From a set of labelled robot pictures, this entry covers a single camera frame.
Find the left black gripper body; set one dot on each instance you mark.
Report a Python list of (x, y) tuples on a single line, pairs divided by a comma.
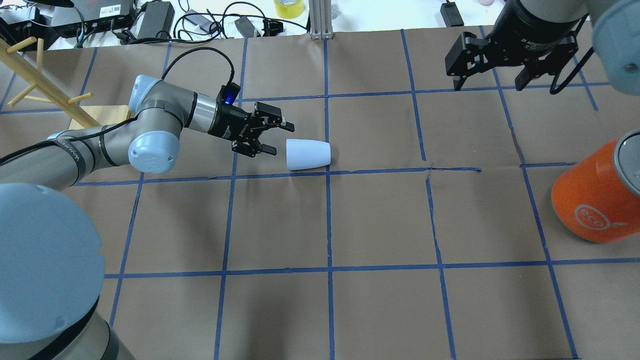
[(227, 124)]

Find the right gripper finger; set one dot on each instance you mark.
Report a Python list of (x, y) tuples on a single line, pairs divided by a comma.
[(534, 69), (466, 58)]

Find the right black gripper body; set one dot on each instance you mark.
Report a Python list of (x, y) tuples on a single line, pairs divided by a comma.
[(531, 29)]

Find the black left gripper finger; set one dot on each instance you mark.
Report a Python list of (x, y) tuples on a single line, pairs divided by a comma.
[(253, 148), (268, 116)]

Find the white plastic cup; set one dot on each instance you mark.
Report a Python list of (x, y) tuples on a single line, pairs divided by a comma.
[(305, 154)]

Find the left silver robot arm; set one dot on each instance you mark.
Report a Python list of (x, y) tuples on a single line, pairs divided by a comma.
[(52, 267)]

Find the yellow tape roll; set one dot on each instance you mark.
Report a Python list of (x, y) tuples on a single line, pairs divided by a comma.
[(289, 9)]

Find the black power adapter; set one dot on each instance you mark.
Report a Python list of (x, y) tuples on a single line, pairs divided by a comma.
[(157, 18)]

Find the orange cylindrical bin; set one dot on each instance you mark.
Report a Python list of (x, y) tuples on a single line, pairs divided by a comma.
[(598, 199)]

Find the wooden mug tree stand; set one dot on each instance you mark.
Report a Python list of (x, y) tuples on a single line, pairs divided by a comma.
[(41, 88)]

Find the aluminium frame post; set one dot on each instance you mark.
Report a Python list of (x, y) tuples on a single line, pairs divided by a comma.
[(320, 19)]

